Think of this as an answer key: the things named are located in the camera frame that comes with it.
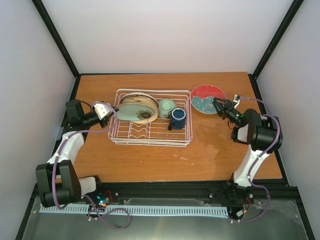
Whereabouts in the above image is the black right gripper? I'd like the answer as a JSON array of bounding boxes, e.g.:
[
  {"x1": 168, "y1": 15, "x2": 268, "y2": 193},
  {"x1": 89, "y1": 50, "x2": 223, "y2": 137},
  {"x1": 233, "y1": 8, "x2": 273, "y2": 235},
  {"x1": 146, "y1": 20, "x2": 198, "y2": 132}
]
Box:
[{"x1": 212, "y1": 97, "x2": 242, "y2": 127}]

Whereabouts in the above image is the plain green plate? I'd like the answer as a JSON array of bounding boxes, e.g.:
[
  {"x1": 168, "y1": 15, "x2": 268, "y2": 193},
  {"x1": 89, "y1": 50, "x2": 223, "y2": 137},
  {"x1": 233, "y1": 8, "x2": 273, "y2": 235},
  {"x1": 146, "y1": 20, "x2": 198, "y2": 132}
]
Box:
[{"x1": 116, "y1": 103, "x2": 155, "y2": 122}]

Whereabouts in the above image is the beige bird painted plate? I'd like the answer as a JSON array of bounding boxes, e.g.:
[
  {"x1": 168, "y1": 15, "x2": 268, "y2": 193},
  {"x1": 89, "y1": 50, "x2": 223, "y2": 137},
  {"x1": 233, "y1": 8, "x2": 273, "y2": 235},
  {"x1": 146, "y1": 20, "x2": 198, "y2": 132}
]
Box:
[{"x1": 120, "y1": 96, "x2": 159, "y2": 124}]

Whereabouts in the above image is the floral patterned plate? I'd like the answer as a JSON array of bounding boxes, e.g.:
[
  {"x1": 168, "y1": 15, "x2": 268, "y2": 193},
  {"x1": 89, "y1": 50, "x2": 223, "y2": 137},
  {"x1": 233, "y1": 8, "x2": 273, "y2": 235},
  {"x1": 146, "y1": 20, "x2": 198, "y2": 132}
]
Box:
[{"x1": 120, "y1": 92, "x2": 159, "y2": 107}]

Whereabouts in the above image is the dark blue ceramic mug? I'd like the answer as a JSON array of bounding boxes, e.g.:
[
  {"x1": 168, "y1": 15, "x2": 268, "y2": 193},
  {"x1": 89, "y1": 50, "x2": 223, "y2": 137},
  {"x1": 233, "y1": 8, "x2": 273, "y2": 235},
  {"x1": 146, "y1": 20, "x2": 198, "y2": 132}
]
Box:
[{"x1": 167, "y1": 107, "x2": 187, "y2": 131}]

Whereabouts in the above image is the green floral ceramic bowl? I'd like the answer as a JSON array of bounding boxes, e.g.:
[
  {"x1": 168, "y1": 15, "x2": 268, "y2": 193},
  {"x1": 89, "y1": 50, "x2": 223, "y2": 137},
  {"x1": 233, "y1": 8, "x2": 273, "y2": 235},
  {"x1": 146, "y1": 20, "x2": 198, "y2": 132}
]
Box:
[{"x1": 158, "y1": 98, "x2": 177, "y2": 119}]

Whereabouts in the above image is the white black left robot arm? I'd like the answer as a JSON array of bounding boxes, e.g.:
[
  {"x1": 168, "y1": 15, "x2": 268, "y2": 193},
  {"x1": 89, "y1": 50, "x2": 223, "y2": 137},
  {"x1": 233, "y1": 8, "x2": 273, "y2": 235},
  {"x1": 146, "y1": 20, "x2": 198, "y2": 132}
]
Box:
[{"x1": 35, "y1": 99, "x2": 118, "y2": 210}]

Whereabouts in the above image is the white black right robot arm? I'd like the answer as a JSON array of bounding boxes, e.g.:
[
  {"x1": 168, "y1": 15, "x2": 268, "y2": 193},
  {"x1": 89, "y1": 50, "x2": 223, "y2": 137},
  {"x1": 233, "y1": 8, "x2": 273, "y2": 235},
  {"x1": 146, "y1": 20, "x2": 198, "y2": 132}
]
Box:
[{"x1": 212, "y1": 95, "x2": 283, "y2": 203}]

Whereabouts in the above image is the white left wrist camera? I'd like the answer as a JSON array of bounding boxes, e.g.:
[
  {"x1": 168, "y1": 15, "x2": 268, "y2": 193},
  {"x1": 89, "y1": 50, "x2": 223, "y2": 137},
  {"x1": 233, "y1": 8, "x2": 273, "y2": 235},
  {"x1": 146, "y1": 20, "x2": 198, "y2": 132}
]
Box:
[{"x1": 91, "y1": 102, "x2": 112, "y2": 121}]

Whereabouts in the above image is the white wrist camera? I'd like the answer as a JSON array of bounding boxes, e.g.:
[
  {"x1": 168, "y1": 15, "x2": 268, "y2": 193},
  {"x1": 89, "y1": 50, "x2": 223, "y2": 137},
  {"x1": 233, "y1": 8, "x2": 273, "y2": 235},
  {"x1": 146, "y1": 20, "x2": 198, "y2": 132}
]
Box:
[
  {"x1": 91, "y1": 102, "x2": 112, "y2": 121},
  {"x1": 232, "y1": 94, "x2": 241, "y2": 109}
]

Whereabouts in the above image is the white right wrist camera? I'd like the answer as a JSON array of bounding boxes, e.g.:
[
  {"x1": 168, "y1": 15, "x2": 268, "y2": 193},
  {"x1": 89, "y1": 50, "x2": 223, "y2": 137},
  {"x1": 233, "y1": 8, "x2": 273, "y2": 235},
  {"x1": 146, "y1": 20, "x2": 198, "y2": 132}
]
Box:
[{"x1": 232, "y1": 94, "x2": 241, "y2": 109}]

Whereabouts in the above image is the white wire dish rack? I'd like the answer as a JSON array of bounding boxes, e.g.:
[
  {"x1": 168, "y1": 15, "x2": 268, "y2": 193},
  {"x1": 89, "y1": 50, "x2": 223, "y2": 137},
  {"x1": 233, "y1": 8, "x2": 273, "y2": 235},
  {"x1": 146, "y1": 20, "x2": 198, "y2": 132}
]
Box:
[{"x1": 108, "y1": 88, "x2": 193, "y2": 147}]

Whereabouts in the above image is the black enclosure frame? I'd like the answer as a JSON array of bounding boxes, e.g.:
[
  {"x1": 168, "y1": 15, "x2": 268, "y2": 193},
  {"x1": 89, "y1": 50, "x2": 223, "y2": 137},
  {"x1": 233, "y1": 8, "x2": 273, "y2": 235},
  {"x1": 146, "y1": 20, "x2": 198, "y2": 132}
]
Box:
[{"x1": 15, "y1": 0, "x2": 315, "y2": 240}]

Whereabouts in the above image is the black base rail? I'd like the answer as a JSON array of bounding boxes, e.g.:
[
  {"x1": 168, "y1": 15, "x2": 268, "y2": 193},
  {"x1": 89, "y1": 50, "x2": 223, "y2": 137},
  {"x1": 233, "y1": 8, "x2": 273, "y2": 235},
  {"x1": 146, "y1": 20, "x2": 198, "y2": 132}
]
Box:
[{"x1": 32, "y1": 181, "x2": 300, "y2": 201}]

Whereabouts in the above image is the light blue cable duct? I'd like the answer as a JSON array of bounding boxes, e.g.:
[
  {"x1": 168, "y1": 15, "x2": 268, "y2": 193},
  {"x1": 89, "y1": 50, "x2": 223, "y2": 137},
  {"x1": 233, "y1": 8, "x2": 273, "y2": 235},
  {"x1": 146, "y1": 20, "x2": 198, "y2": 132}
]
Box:
[{"x1": 39, "y1": 204, "x2": 228, "y2": 218}]

